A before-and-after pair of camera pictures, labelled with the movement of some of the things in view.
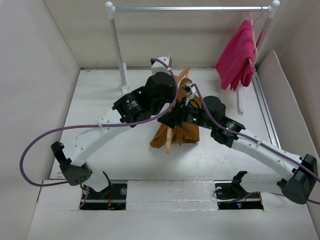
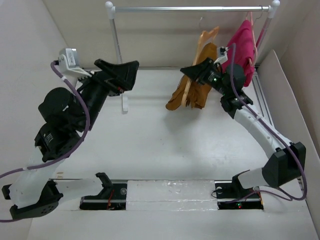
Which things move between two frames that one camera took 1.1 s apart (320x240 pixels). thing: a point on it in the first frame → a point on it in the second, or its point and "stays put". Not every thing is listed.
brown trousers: (188, 132) → (197, 93)
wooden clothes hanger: (169, 133) → (205, 38)
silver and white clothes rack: (271, 8) stays put
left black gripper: (173, 94) → (123, 76)
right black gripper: (170, 119) → (198, 71)
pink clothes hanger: (254, 37) stays put
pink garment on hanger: (232, 68) stays put
